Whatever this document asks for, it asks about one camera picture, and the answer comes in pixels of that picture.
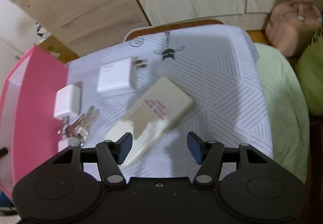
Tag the pink handbag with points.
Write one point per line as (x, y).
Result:
(290, 29)

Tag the small white charger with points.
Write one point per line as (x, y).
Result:
(66, 144)
(67, 101)

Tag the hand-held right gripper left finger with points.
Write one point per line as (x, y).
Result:
(125, 147)

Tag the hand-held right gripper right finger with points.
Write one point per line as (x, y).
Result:
(194, 147)

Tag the grey patterned sheet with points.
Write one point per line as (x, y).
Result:
(227, 87)

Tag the bunch of keys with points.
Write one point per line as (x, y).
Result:
(84, 123)

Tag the light green blanket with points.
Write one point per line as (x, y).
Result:
(285, 113)

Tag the cream remote control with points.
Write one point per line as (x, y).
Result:
(161, 103)

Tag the large white charger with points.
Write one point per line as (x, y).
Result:
(113, 77)

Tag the wooden frame rim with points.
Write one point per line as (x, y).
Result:
(191, 22)

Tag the pink cardboard box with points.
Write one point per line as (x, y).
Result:
(32, 103)

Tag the wooden shelf unit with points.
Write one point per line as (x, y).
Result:
(75, 7)

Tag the green bag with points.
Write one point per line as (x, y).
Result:
(313, 75)

